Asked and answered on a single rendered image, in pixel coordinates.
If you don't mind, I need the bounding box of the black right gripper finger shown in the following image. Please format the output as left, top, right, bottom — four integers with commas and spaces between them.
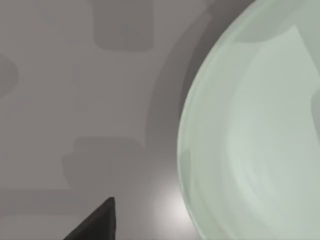
62, 196, 118, 240

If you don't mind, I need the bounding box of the pale green bowl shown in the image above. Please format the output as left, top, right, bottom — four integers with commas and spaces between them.
176, 0, 320, 240

